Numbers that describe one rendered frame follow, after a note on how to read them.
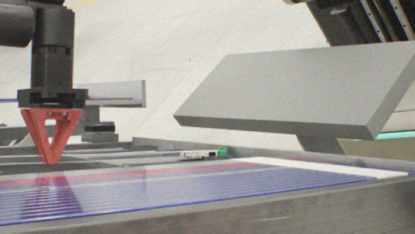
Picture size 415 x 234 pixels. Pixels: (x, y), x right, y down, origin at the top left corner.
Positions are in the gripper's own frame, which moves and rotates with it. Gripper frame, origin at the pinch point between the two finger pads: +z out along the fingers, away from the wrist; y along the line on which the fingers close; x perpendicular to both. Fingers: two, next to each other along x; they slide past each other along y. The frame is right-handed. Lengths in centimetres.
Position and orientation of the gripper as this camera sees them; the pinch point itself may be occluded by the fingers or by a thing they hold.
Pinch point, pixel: (50, 157)
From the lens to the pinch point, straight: 80.5
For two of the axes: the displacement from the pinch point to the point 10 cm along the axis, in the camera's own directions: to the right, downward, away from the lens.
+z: -0.2, 10.0, 0.2
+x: 8.2, 0.1, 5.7
